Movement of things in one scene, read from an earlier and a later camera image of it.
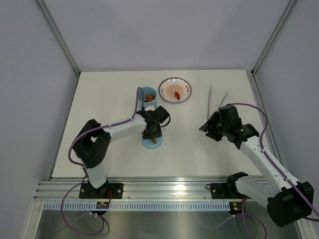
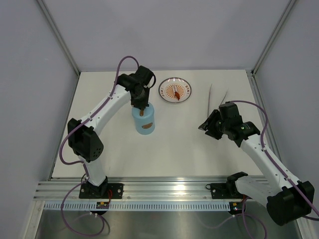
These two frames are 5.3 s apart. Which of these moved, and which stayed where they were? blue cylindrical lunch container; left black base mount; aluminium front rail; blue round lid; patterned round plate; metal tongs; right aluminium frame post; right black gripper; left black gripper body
Moved: left black gripper body; blue cylindrical lunch container; blue round lid
Stayed: left black base mount; right aluminium frame post; right black gripper; patterned round plate; aluminium front rail; metal tongs
